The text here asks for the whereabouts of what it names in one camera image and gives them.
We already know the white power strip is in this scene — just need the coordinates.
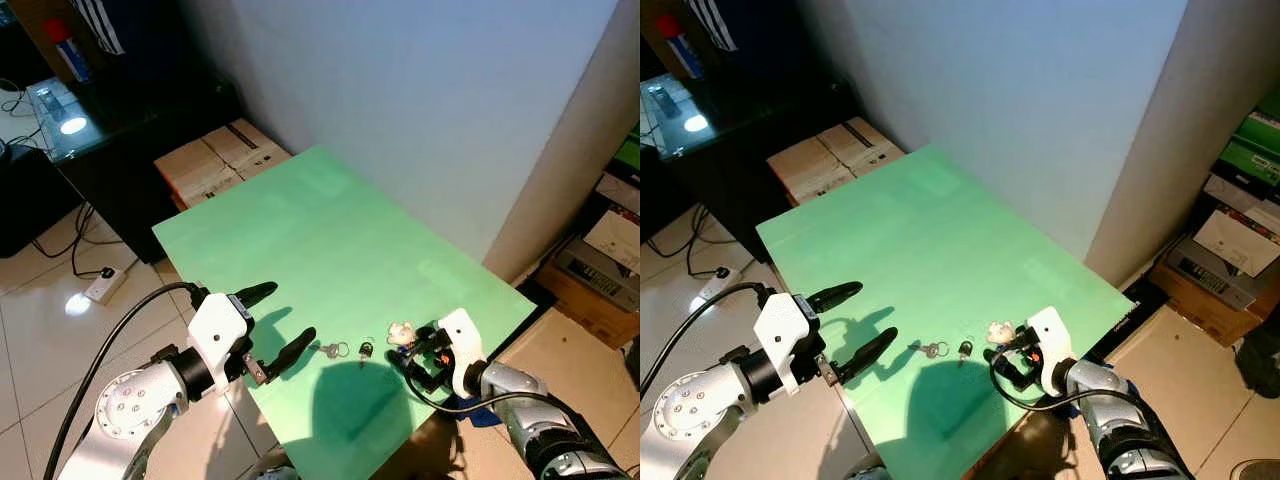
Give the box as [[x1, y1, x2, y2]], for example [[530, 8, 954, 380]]
[[696, 265, 738, 302], [82, 265, 130, 305]]

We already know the taped cardboard box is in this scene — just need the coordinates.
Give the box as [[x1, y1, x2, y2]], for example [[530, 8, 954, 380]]
[[765, 115, 907, 207], [153, 118, 294, 212]]

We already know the white paper box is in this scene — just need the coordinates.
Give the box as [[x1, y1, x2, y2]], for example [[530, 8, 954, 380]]
[[582, 172, 641, 273], [1192, 172, 1280, 280]]

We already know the grey printer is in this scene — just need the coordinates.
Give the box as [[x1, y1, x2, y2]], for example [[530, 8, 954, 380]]
[[554, 235, 641, 314], [1163, 235, 1273, 312]]

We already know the striped cloth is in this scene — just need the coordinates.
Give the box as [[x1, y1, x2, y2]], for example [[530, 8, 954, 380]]
[[64, 0, 127, 57], [684, 0, 742, 54]]

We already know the black floor cable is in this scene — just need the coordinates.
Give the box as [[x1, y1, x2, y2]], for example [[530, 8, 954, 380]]
[[645, 203, 729, 281], [28, 203, 113, 283]]

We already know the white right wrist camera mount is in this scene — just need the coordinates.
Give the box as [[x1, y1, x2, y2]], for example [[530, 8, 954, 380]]
[[437, 308, 489, 399], [1024, 306, 1077, 397]]

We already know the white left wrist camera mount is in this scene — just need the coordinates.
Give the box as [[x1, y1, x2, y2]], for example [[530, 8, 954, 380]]
[[188, 293, 251, 396], [752, 293, 823, 396]]

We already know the brown cardboard box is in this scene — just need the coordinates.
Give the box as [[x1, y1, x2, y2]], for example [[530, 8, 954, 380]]
[[1147, 262, 1264, 347], [534, 262, 641, 352]]

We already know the black bulky object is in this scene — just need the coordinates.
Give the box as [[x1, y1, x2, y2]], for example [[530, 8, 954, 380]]
[[640, 135, 691, 243], [0, 140, 87, 260]]

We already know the blue can with red cap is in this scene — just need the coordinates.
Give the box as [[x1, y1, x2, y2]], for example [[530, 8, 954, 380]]
[[41, 17, 94, 84], [654, 13, 707, 82]]

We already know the green box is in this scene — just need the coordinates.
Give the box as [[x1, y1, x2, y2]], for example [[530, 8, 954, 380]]
[[611, 125, 641, 172], [1217, 88, 1280, 188]]

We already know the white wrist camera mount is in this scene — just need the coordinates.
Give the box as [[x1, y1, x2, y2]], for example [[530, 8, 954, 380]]
[[188, 293, 251, 396], [1024, 306, 1077, 397], [437, 308, 489, 399], [752, 293, 823, 396]]

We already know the black cabinet with glass top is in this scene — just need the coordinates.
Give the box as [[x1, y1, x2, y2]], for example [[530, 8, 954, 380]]
[[25, 72, 243, 265], [643, 72, 863, 265]]

